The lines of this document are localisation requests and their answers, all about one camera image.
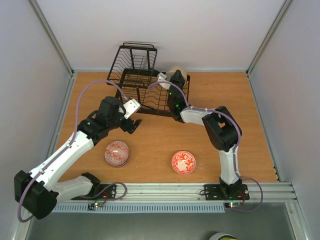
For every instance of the red floral pattern bowl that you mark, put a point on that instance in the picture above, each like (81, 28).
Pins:
(183, 162)

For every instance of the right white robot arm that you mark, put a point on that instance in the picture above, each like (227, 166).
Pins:
(223, 131)

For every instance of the right small circuit board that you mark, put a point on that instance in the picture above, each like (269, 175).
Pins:
(232, 205)

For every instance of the aluminium frame rail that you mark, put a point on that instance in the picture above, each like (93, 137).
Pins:
(267, 192)

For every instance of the left small circuit board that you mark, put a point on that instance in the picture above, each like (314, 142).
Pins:
(96, 206)

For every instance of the yellow white round object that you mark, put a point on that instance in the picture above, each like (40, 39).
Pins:
(222, 236)

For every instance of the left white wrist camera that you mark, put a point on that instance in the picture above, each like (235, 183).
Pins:
(131, 107)

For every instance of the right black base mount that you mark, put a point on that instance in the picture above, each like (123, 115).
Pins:
(212, 192)

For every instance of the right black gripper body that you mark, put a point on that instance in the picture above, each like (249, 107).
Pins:
(177, 81)

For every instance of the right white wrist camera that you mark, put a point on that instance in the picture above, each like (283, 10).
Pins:
(162, 81)

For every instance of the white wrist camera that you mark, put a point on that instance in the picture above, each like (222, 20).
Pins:
(131, 107)
(162, 81)

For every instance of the blue yellow sun bowl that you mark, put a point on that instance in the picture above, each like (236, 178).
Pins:
(172, 71)

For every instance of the black wire dish rack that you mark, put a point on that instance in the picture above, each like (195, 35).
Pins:
(133, 70)

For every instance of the red diamond pattern bowl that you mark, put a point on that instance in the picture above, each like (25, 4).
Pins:
(117, 154)

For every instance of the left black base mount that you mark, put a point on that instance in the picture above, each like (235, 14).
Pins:
(107, 192)

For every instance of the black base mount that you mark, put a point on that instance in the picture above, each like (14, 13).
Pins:
(107, 192)
(212, 192)

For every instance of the small circuit board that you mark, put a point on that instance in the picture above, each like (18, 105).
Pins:
(96, 206)
(232, 205)

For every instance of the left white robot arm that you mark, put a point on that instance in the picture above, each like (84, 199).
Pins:
(39, 190)

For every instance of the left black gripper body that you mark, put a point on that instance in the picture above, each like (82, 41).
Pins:
(127, 127)

